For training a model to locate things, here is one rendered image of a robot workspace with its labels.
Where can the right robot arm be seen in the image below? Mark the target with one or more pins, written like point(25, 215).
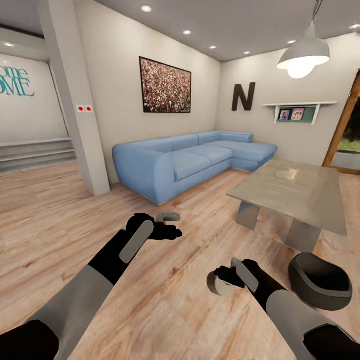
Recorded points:
point(309, 334)

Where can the room light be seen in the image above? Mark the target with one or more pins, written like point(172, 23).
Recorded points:
point(308, 46)

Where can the sofa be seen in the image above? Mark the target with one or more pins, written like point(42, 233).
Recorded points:
point(161, 169)

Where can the pillar candle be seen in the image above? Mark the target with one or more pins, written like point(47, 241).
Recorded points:
point(219, 287)

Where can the cauldron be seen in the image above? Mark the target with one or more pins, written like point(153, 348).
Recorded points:
point(319, 283)

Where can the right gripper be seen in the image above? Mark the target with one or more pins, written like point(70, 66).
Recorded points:
point(226, 274)

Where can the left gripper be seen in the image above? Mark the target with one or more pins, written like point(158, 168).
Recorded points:
point(168, 232)

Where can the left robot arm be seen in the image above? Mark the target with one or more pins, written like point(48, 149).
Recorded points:
point(54, 331)

